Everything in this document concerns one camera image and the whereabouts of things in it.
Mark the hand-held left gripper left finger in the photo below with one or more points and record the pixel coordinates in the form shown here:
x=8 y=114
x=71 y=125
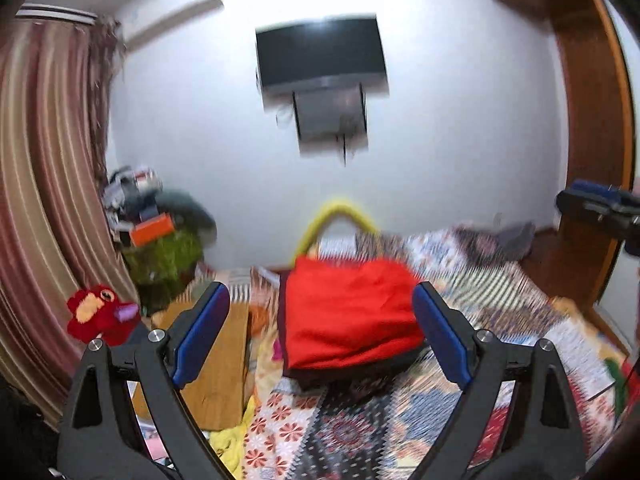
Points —
x=200 y=335

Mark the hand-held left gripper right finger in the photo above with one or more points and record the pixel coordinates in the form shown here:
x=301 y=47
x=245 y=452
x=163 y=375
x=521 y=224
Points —
x=442 y=335

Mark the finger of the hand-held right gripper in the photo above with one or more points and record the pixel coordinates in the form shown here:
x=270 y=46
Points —
x=592 y=189
x=575 y=205

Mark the red zip jacket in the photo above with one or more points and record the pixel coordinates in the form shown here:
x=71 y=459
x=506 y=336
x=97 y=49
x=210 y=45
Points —
x=350 y=310

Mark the wooden door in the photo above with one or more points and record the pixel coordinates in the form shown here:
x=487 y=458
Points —
x=590 y=135

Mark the wooden folding bed table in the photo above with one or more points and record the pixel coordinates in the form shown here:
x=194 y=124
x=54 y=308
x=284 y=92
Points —
x=220 y=390

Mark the patchwork bedspread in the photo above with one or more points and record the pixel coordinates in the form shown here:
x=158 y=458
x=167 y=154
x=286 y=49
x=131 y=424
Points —
x=500 y=320

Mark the white wardrobe sliding door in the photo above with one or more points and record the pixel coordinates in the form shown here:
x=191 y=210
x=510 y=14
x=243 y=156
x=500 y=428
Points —
x=631 y=135

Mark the grey backpack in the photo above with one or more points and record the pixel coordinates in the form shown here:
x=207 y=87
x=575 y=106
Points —
x=515 y=237

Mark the dark folded clothing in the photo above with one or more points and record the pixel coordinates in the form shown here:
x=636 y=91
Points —
x=340 y=377

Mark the red plush toy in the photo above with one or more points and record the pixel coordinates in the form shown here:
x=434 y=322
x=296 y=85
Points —
x=87 y=310

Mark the orange box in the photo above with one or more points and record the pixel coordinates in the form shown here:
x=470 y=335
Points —
x=150 y=230

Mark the yellow cloth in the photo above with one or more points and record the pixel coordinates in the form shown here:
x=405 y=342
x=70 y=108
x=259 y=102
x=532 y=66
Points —
x=230 y=450

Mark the dark grey cushion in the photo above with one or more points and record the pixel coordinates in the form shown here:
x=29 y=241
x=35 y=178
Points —
x=190 y=215

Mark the pile of assorted clutter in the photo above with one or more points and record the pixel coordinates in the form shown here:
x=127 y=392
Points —
x=127 y=190

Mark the yellow hoop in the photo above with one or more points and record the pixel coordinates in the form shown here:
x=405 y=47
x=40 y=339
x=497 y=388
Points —
x=340 y=207

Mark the striped brown curtain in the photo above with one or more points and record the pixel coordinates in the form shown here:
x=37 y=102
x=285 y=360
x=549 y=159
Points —
x=45 y=185

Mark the white air conditioner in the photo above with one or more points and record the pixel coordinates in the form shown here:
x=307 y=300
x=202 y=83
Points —
x=170 y=20

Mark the black wall television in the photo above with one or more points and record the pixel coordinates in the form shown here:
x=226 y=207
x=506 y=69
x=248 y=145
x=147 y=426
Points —
x=320 y=52

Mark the white curtain rail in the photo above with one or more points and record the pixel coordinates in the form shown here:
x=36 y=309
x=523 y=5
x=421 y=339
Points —
x=55 y=14

